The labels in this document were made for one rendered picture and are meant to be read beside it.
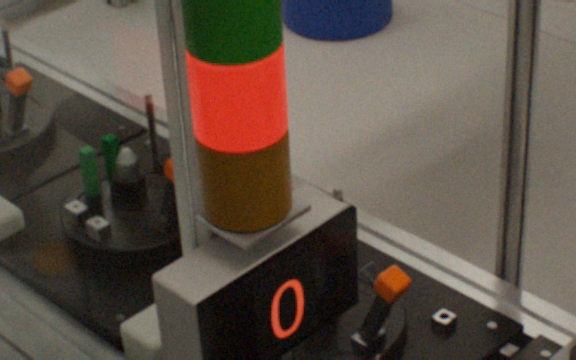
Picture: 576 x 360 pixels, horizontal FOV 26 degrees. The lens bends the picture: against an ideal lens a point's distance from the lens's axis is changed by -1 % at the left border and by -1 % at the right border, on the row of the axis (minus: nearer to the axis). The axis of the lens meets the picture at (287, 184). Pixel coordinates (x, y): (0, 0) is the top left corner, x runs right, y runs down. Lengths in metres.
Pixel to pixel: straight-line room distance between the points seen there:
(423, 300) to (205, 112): 0.48
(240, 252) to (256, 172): 0.06
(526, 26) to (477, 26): 0.75
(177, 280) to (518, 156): 0.47
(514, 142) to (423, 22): 0.72
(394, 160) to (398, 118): 0.09
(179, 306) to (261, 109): 0.12
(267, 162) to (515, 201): 0.48
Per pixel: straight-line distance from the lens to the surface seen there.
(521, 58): 1.04
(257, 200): 0.66
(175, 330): 0.70
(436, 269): 1.14
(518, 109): 1.06
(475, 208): 1.39
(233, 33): 0.61
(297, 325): 0.73
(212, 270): 0.68
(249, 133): 0.64
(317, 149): 1.49
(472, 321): 1.07
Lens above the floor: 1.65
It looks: 34 degrees down
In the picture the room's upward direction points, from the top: 3 degrees counter-clockwise
